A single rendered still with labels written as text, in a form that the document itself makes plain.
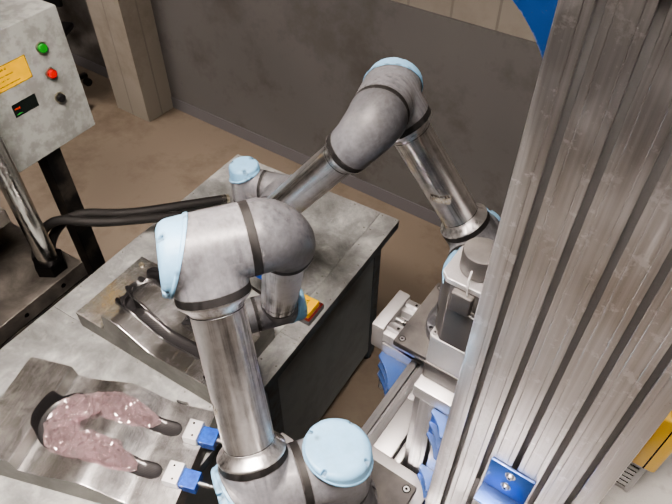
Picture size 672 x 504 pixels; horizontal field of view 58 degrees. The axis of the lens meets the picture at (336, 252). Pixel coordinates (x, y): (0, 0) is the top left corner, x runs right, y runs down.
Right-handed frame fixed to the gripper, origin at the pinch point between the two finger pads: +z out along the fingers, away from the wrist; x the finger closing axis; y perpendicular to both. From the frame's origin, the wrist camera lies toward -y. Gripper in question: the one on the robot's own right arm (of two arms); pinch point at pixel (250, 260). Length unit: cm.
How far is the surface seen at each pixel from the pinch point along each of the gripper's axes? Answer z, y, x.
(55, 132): -17, -73, -1
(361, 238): 15.1, 15.0, 37.7
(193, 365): 6.1, 6.1, -33.1
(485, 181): 56, 25, 138
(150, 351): 6.5, -6.6, -35.5
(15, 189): -18, -60, -25
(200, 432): 8, 19, -46
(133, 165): 95, -169, 91
